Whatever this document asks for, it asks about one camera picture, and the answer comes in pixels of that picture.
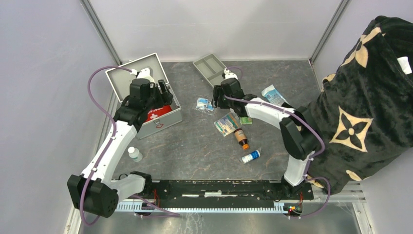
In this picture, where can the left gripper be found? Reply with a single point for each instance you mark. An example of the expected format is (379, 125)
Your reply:
(165, 98)

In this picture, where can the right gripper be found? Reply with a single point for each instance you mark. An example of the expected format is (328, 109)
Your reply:
(218, 91)

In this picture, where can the red first aid pouch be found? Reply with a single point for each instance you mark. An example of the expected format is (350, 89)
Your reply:
(155, 113)

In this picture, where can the blue plasters bag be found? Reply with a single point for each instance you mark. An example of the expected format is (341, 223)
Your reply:
(204, 105)

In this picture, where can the bandage box packet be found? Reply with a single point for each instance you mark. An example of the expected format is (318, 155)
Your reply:
(227, 124)

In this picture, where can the green small box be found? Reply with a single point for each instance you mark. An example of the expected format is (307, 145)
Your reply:
(246, 121)

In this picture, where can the grey divider tray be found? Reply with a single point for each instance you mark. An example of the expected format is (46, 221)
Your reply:
(211, 68)

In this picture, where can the brown medicine bottle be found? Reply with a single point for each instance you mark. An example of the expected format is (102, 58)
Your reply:
(241, 138)

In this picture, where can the grey metal case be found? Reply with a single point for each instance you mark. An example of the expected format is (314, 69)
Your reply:
(135, 99)

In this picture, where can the blue white gauze packet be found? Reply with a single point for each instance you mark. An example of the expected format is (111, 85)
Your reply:
(273, 95)

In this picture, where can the clear white plastic bottle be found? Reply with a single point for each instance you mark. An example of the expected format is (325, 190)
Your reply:
(135, 154)

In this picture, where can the white blue small bottle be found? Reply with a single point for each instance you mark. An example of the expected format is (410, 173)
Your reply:
(250, 157)

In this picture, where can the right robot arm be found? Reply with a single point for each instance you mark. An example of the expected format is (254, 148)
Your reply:
(301, 136)

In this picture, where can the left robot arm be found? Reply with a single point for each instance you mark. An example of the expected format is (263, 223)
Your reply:
(93, 191)

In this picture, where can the black floral blanket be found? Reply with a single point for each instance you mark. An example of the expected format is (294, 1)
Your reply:
(365, 109)

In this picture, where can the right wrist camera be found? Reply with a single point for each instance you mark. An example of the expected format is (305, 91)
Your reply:
(227, 74)

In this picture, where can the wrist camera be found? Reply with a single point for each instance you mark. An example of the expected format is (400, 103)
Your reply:
(145, 73)
(227, 74)

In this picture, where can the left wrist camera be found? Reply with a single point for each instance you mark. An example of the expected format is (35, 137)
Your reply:
(145, 73)

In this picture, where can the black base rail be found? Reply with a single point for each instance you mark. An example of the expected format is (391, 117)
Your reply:
(224, 193)

